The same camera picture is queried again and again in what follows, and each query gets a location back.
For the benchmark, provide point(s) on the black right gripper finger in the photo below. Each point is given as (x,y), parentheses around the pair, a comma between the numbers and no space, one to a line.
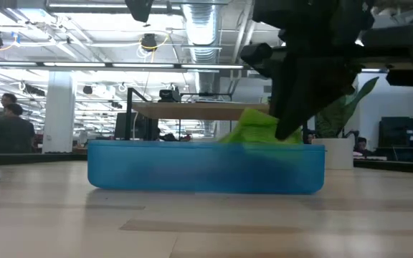
(325,89)
(289,104)

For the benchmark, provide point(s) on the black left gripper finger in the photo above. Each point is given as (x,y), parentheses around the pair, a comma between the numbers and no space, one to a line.
(139,9)

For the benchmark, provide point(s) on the green cloth item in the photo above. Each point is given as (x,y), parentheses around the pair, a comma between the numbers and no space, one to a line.
(256,127)

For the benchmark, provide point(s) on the blue translucent plastic pencil case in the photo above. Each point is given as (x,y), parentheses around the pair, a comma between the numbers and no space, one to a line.
(178,168)

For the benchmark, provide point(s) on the snake plant in white pot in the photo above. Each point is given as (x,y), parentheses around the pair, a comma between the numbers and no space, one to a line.
(332,122)

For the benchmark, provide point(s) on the long ceiling light strip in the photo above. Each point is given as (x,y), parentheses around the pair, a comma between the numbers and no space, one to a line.
(138,65)

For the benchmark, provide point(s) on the person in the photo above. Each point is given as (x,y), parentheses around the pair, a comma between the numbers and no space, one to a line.
(11,132)
(8,99)
(362,145)

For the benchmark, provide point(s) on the black equipment cabinet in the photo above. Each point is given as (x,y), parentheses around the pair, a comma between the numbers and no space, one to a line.
(405,138)

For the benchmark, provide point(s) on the black monitor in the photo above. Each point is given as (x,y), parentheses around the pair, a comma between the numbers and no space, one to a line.
(136,125)

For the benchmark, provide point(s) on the white building pillar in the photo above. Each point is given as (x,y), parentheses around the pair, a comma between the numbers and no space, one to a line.
(59,111)

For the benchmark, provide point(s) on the wide silver ventilation duct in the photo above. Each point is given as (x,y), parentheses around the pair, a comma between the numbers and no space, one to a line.
(201,32)

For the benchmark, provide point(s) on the wooden shelf riser black frame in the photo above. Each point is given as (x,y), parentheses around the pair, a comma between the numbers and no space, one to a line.
(192,112)

